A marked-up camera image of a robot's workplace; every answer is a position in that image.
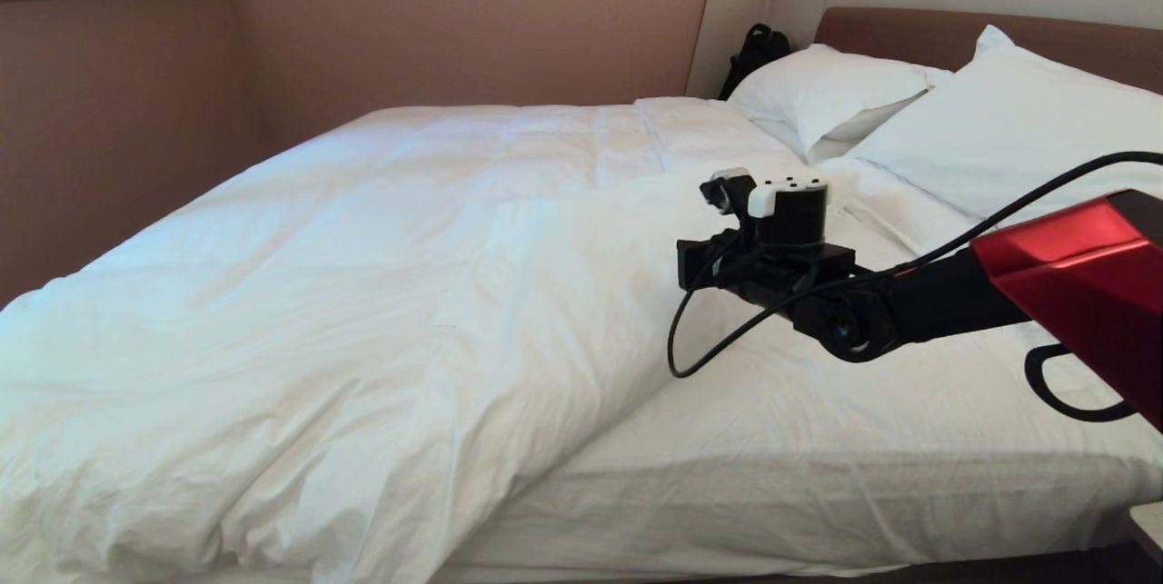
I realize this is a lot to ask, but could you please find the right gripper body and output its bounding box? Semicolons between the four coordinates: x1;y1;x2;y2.
676;237;858;309

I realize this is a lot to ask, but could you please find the white duvet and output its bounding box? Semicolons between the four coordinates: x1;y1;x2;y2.
0;96;860;584

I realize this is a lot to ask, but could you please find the white sheeted mattress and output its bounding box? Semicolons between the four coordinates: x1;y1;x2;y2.
436;116;1163;578

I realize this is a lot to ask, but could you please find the white pillow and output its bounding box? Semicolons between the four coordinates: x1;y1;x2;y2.
727;43;954;165
845;25;1163;227

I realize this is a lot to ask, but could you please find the black bag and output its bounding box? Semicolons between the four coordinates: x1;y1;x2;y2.
718;23;792;102

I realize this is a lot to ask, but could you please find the brown padded headboard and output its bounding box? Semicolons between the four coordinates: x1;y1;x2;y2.
813;6;1163;95

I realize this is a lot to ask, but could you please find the pale nightstand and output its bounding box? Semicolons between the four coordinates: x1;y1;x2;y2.
1129;501;1163;567

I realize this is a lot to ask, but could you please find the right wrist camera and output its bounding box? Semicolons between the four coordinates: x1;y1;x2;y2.
699;167;830;248

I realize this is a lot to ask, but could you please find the beige headboard wall panel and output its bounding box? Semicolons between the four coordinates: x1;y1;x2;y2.
685;0;1163;101

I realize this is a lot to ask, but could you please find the black cable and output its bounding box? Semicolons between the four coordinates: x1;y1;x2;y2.
667;151;1163;380
1024;343;1138;424

